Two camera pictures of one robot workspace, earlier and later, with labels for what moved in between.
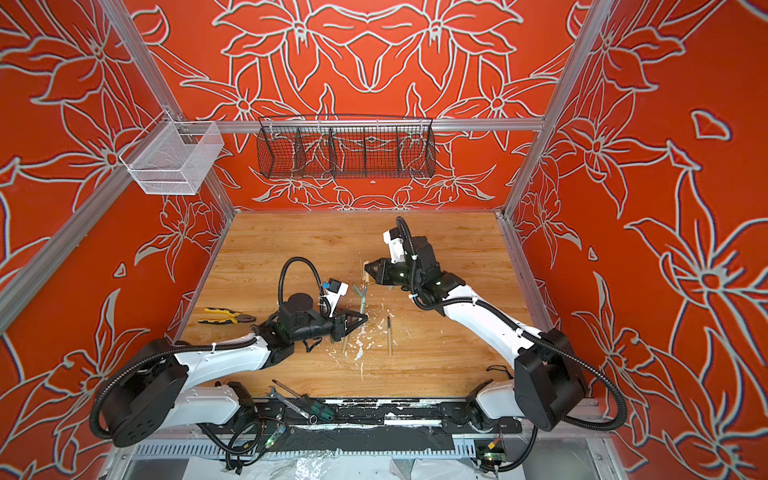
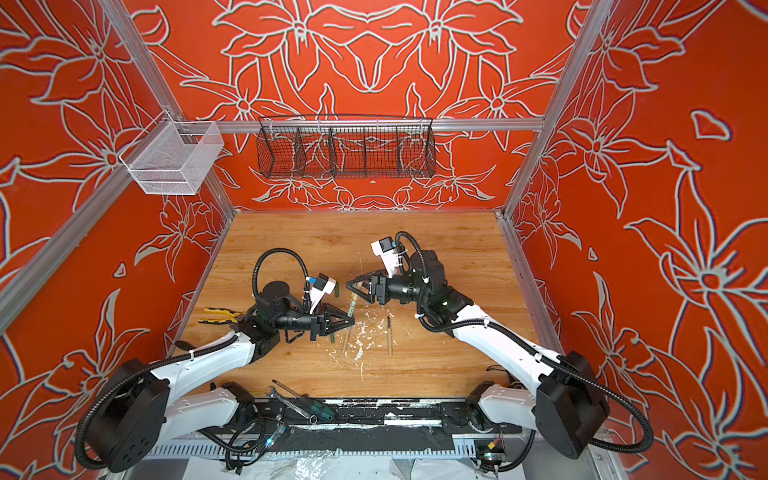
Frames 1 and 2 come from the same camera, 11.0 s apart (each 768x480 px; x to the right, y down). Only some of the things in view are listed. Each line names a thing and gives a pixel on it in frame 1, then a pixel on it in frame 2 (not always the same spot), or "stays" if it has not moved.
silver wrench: (311, 417) stays
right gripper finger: (376, 267) -> (359, 279)
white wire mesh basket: (173, 157) stays
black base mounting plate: (384, 415) stays
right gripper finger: (376, 271) -> (350, 286)
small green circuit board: (495, 456) stays
